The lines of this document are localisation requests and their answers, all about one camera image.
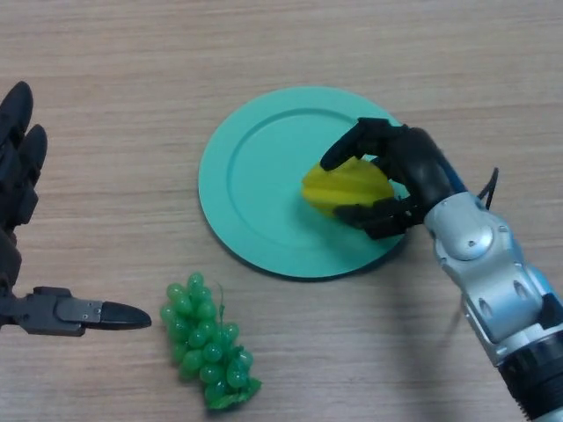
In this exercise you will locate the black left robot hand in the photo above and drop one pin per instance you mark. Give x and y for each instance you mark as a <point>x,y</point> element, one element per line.
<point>13,176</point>

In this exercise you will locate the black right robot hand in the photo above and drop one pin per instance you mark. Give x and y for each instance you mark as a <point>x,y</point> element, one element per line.
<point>418,162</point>

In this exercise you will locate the yellow starfruit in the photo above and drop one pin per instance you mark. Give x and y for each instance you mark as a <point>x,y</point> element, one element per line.
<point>347,186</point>

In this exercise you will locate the teal round plate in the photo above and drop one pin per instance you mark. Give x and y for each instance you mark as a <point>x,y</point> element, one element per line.
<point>264,184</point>

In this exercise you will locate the green grape bunch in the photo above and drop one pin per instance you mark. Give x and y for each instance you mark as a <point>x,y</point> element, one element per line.
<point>206,347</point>

